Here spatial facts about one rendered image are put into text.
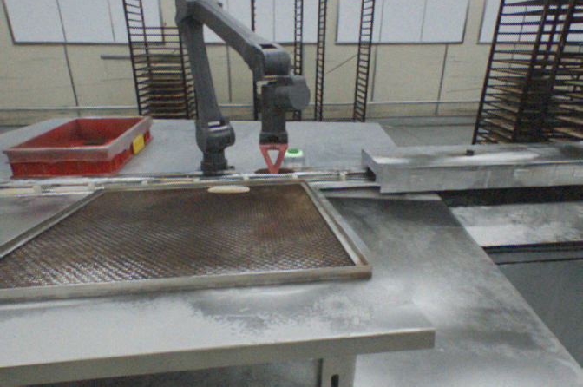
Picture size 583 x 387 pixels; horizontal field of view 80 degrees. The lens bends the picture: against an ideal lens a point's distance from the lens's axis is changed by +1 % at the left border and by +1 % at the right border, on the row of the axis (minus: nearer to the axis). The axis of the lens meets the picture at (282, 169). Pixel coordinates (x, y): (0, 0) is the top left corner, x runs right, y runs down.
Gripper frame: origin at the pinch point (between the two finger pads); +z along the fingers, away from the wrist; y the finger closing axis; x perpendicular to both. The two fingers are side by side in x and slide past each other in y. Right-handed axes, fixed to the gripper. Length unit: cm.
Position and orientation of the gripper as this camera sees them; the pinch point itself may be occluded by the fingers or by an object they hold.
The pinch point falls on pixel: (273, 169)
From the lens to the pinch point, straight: 83.4
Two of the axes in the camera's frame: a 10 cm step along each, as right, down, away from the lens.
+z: 0.0, 9.8, 2.1
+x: -10.0, 0.1, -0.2
